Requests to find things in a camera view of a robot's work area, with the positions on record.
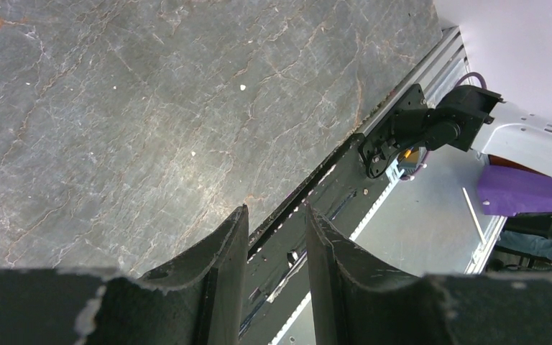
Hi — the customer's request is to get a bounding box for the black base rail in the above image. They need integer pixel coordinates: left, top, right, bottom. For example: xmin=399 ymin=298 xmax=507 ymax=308
xmin=239 ymin=134 xmax=401 ymax=344

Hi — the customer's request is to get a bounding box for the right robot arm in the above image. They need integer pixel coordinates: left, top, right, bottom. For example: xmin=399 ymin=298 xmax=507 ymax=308
xmin=359 ymin=84 xmax=552 ymax=179

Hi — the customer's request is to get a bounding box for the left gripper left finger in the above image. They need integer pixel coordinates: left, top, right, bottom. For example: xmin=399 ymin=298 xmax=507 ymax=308
xmin=140 ymin=205 xmax=249 ymax=344

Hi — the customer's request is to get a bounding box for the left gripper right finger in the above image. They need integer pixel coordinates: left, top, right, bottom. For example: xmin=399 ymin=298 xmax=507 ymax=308
xmin=305 ymin=206 xmax=417 ymax=344

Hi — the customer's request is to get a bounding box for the purple plastic part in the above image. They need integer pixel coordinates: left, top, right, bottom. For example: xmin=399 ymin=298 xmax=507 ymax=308
xmin=477 ymin=165 xmax=552 ymax=217

